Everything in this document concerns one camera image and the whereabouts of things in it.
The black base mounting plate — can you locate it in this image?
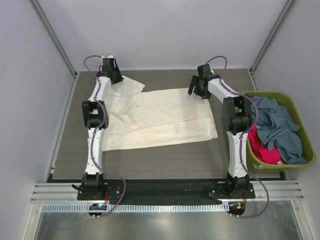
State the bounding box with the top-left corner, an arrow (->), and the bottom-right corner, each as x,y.
72,178 -> 256,206

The left aluminium corner post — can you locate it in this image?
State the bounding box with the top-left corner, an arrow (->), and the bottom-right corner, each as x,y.
29,0 -> 77,79

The grey blue t shirt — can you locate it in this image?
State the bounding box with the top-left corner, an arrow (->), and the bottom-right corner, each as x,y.
251,96 -> 308,165

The cream white t shirt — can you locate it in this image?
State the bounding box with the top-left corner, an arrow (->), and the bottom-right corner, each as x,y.
102,77 -> 218,152

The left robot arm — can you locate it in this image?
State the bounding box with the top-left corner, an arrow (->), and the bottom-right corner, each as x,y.
79,55 -> 123,200

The olive green plastic bin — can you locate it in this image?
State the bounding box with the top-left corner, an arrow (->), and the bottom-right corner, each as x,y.
245,91 -> 316,172

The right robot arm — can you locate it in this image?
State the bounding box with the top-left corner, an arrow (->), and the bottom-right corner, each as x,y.
188,64 -> 252,198

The aluminium frame rail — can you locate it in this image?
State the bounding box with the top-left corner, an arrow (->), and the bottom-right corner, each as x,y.
30,180 -> 304,203

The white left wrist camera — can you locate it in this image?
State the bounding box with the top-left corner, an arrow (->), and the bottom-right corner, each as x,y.
99,55 -> 115,60

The right aluminium corner post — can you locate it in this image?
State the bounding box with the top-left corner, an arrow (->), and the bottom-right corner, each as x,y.
249,0 -> 297,75

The red t shirt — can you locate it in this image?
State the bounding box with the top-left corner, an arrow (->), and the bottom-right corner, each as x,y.
248,126 -> 282,165

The white slotted cable duct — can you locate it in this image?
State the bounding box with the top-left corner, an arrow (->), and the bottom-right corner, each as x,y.
41,202 -> 229,214

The aluminium corner post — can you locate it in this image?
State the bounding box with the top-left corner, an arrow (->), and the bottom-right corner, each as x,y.
249,0 -> 297,75
29,0 -> 77,79

